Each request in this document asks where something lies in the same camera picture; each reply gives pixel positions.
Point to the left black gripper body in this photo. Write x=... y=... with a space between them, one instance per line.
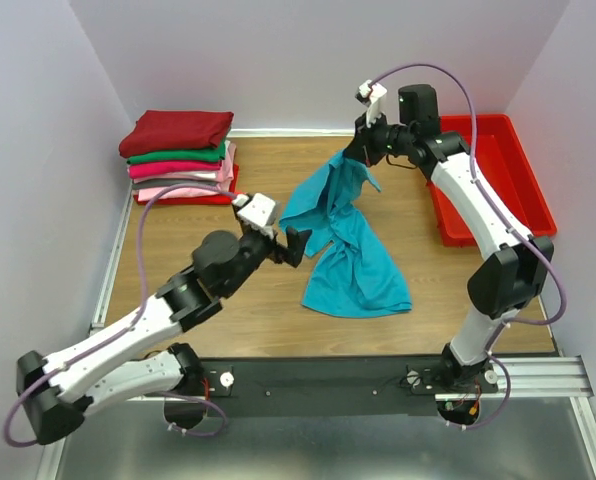
x=282 y=248

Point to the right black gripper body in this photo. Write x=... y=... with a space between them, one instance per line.
x=366 y=145

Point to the teal t shirt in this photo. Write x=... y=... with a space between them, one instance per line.
x=355 y=276

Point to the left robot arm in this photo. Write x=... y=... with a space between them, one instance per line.
x=59 y=391

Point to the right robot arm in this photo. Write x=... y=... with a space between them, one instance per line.
x=515 y=261

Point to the green folded shirt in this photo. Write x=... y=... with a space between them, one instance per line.
x=207 y=155

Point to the grey folded shirt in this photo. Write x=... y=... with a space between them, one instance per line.
x=167 y=182

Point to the red plastic bin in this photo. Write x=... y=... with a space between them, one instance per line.
x=504 y=164

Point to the magenta folded shirt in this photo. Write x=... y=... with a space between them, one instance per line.
x=141 y=170

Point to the dark red folded shirt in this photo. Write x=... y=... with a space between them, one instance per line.
x=160 y=130

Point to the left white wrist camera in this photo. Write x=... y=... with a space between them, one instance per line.
x=256 y=213

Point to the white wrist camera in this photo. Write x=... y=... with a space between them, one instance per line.
x=373 y=96
x=256 y=213

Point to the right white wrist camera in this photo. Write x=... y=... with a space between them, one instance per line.
x=373 y=96

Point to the back aluminium rail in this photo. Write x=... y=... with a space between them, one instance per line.
x=289 y=132

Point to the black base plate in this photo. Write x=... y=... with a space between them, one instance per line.
x=250 y=400

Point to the aluminium frame rail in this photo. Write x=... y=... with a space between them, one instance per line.
x=549 y=377

